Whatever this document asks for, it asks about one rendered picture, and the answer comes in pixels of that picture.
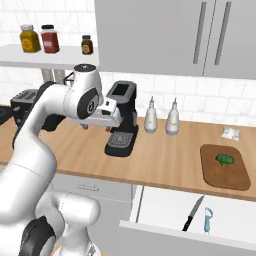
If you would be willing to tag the white bottle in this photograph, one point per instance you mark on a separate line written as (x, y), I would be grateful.
(172, 121)
(151, 118)

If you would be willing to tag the black coffee machine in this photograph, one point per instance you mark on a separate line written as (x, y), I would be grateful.
(126, 110)

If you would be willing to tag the red spice jar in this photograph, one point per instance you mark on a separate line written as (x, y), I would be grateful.
(50, 40)

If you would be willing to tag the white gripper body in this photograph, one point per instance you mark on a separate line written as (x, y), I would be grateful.
(103, 120)

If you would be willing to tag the black hob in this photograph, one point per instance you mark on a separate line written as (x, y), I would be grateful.
(4, 115)

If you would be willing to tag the grey shelf bracket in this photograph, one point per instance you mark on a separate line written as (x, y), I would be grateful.
(53, 75)

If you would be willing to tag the green broccoli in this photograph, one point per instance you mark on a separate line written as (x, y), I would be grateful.
(225, 160)

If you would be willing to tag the yellow spice jar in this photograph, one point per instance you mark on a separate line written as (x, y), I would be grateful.
(30, 40)

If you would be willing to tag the brown cutting board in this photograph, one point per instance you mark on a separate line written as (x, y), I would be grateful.
(226, 176)

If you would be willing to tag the open white drawer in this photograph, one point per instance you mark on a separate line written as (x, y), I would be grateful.
(166, 240)

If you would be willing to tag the narrow grey cupboard door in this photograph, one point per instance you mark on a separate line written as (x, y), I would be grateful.
(241, 36)

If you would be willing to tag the white wall shelf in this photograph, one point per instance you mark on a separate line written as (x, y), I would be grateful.
(40, 58)

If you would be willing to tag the light blue peeler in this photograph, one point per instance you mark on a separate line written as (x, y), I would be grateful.
(208, 221)

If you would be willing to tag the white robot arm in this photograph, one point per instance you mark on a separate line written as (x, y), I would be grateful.
(30, 173)

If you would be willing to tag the black toaster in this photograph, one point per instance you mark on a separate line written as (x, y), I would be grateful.
(23, 101)

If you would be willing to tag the wide grey cupboard door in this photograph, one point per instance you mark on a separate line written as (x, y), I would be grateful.
(146, 33)

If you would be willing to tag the small brown jar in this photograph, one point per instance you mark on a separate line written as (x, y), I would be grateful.
(87, 46)

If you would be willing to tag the closed grey drawer front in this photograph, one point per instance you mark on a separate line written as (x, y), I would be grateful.
(110, 191)

